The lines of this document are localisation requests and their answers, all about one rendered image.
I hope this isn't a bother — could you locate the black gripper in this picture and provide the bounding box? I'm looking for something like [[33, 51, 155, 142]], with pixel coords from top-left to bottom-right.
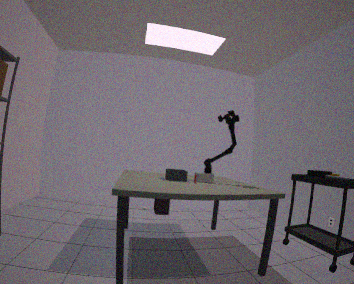
[[218, 110, 235, 122]]

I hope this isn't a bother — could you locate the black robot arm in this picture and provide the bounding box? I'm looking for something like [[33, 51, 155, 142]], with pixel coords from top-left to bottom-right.
[[204, 115, 239, 173]]

